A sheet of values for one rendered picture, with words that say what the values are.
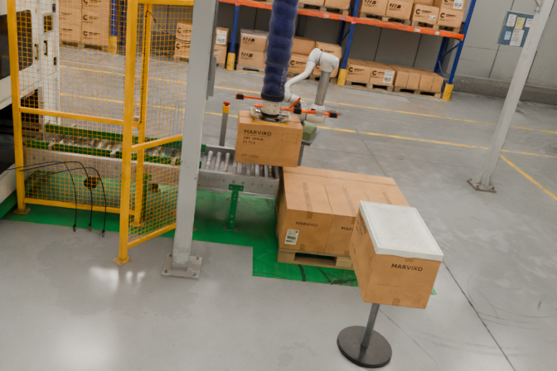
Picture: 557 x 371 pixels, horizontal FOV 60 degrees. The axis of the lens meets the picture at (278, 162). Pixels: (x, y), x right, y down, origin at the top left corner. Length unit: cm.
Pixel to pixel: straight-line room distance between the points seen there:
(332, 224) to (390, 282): 132
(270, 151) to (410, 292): 206
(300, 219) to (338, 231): 36
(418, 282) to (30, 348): 245
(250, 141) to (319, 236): 109
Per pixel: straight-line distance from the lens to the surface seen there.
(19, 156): 480
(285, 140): 456
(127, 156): 381
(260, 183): 454
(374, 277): 305
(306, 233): 429
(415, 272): 309
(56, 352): 355
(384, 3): 1203
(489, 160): 727
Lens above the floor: 244
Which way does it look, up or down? 22 degrees down
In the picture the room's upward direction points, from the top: 9 degrees clockwise
